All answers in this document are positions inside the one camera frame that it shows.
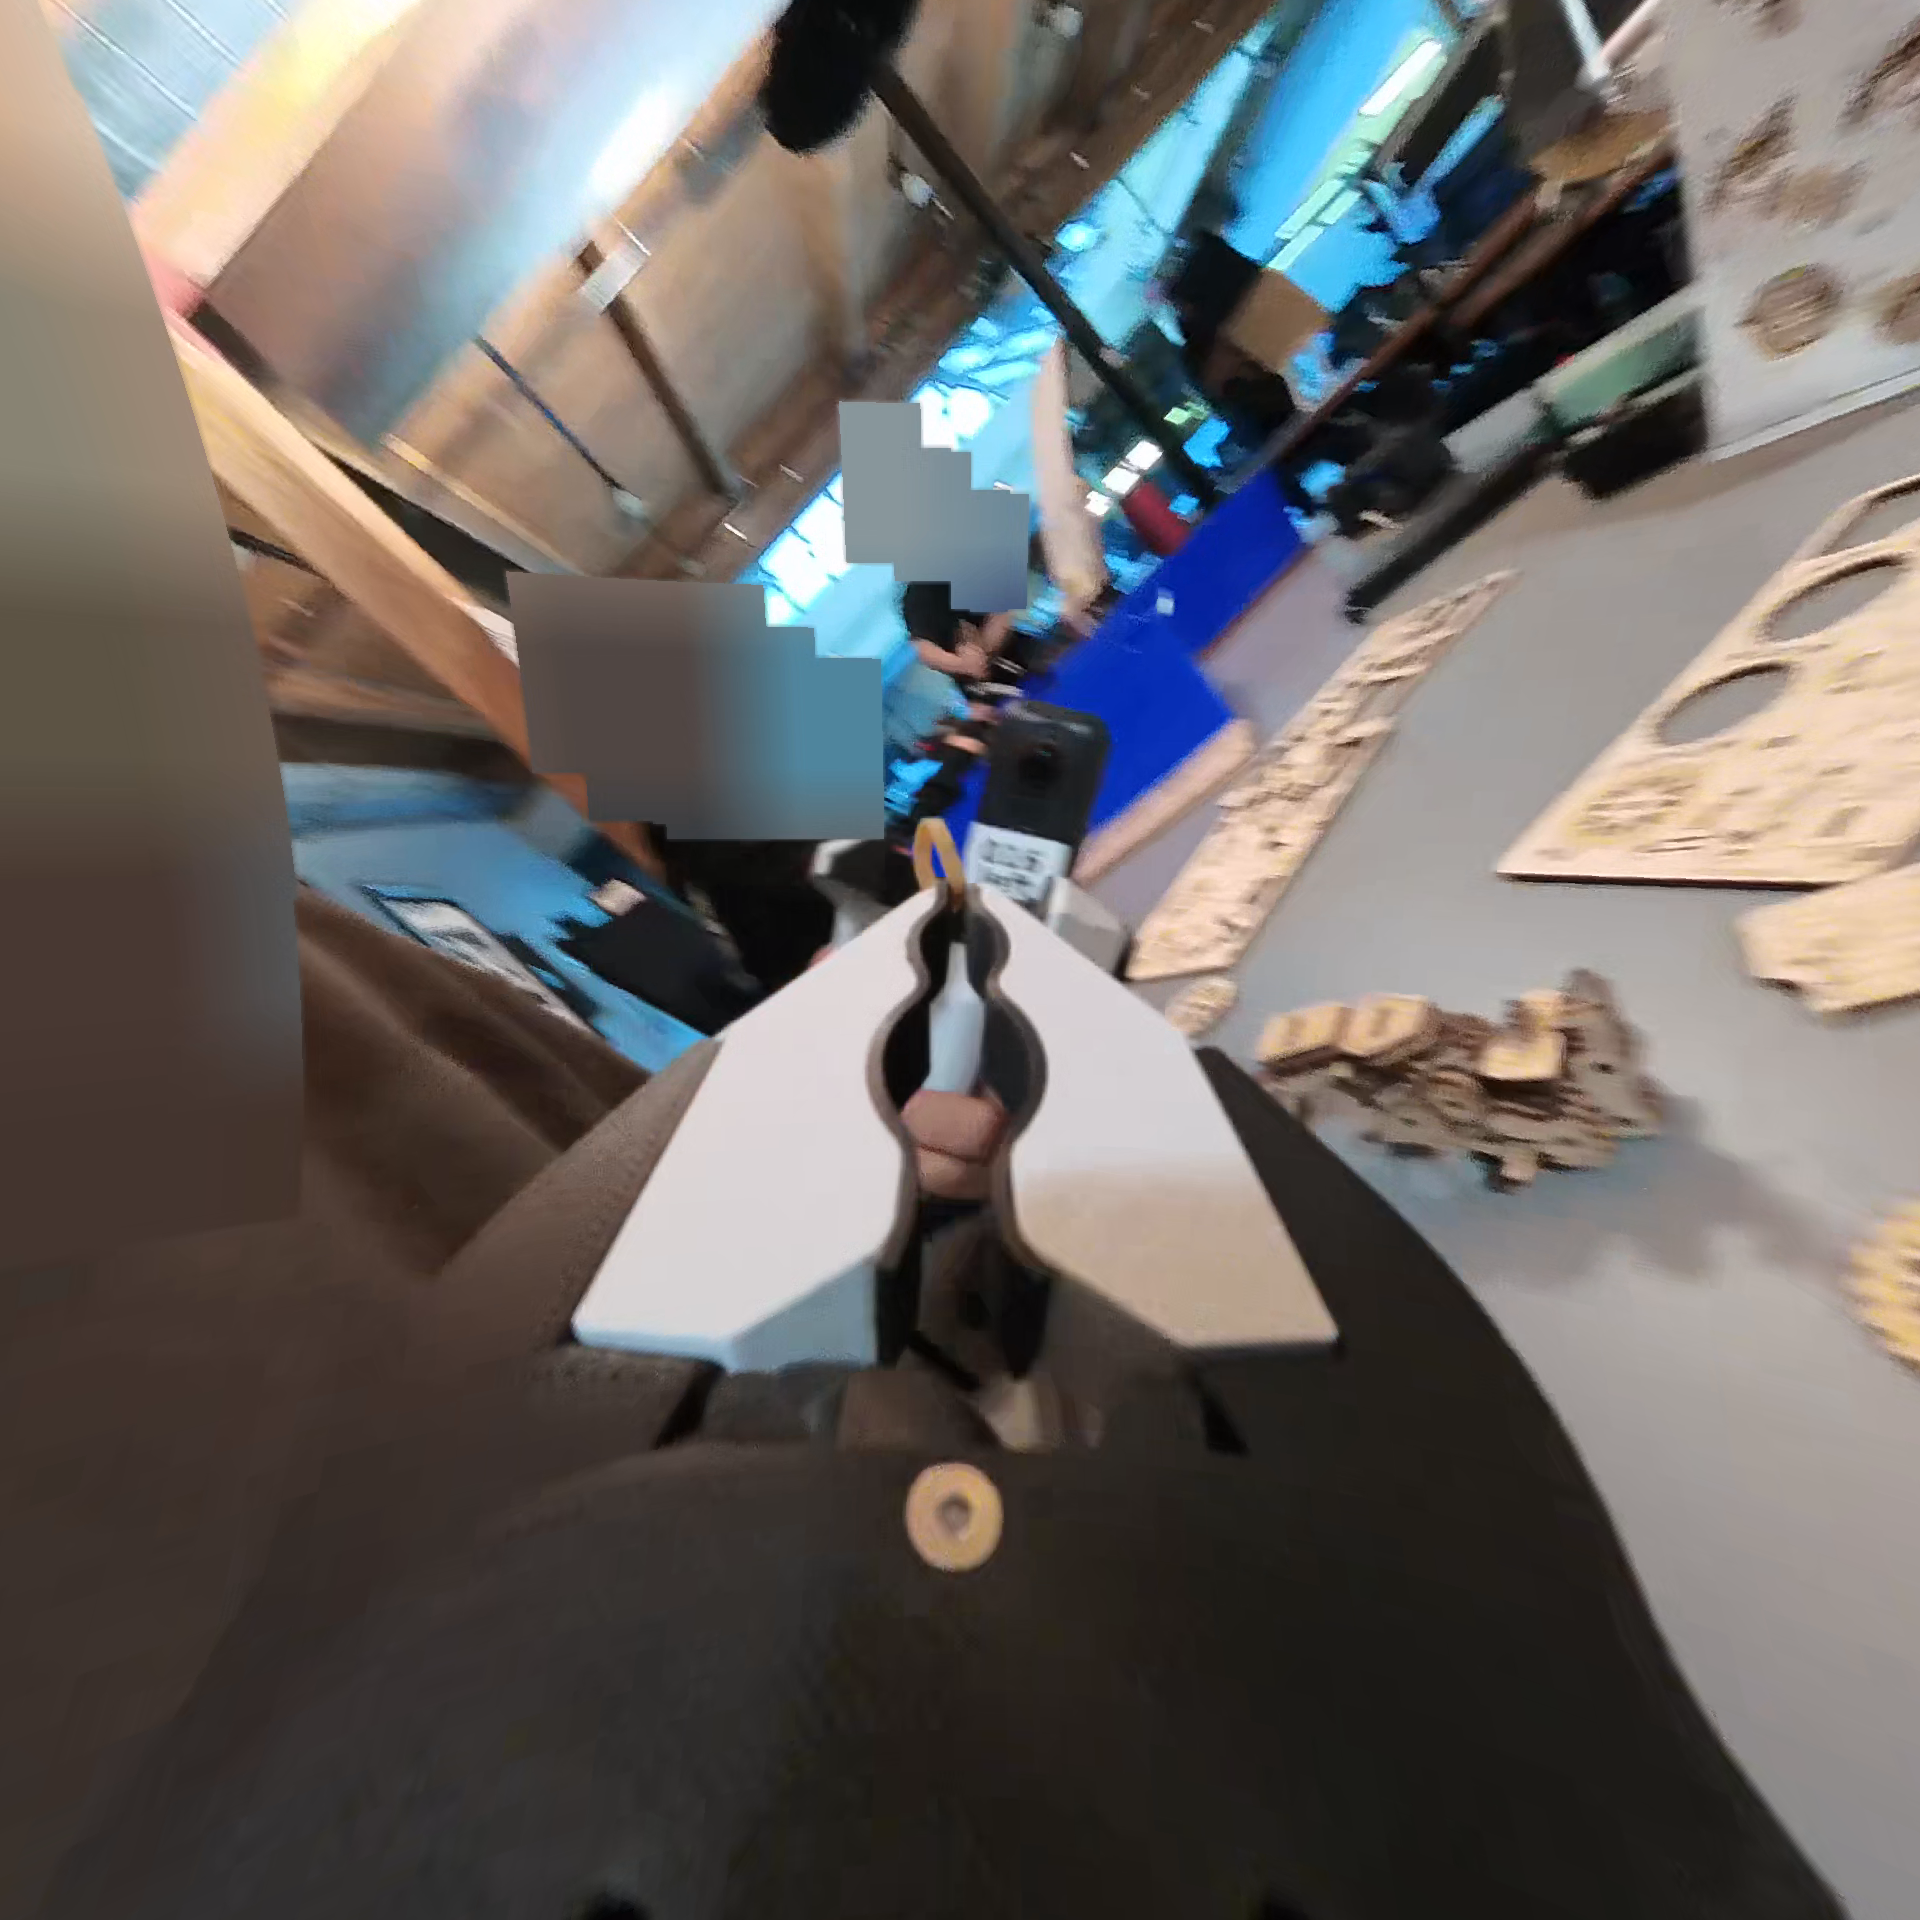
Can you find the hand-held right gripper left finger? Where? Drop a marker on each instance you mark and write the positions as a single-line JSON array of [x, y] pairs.
[[749, 1186]]

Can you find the person's left forearm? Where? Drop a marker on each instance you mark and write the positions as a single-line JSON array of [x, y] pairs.
[[451, 1080]]

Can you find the long wooden puzzle sheet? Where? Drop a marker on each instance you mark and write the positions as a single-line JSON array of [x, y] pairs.
[[1306, 781]]

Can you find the round wooden puzzle piece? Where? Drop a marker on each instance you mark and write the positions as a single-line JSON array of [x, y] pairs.
[[1891, 1284]]

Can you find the yellow rubber band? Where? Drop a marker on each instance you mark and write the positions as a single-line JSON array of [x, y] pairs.
[[937, 855]]

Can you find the white printed puzzle box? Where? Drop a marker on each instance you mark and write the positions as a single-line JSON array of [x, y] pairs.
[[1798, 212]]

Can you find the green plastic crate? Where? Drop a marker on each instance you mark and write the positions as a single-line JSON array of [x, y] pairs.
[[1628, 376]]

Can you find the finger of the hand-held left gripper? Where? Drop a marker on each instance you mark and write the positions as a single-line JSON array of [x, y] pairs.
[[854, 901], [1093, 927]]

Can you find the blue panel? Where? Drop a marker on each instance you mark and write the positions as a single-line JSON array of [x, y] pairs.
[[1184, 661]]

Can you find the large wooden puzzle sheet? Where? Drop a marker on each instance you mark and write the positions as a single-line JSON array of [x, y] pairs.
[[1756, 720]]

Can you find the small wooden puzzle sheet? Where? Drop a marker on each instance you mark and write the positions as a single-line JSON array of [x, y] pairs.
[[1838, 942]]

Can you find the person's left hand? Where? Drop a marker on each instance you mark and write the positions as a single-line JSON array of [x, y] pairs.
[[955, 1142]]

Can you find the grey desk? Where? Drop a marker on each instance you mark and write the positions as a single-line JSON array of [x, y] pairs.
[[1650, 1440]]

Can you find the small wooden puzzle piece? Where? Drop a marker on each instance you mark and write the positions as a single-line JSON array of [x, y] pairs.
[[1201, 1003]]

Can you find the black fuzzy boom microphone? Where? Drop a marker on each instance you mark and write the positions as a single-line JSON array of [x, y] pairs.
[[826, 67]]

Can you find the wooden robot model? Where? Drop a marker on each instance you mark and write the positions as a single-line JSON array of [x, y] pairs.
[[1469, 1074]]

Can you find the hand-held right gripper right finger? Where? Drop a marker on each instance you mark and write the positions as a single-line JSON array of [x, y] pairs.
[[1154, 1202]]

